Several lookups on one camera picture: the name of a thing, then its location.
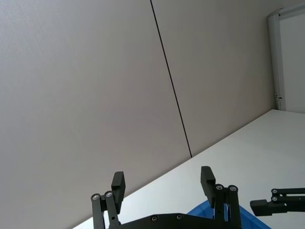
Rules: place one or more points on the grey framed white partition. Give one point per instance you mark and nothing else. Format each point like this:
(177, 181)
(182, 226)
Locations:
(274, 59)

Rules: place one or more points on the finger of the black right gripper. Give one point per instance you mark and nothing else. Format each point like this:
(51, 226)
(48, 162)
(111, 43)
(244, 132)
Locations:
(274, 206)

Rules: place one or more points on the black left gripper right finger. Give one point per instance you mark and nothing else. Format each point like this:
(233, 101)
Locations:
(207, 190)

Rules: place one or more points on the blue plastic bin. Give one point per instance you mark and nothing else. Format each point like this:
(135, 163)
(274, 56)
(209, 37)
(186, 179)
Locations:
(249, 220)

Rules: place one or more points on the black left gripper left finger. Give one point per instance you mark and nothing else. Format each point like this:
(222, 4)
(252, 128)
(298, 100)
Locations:
(117, 190)

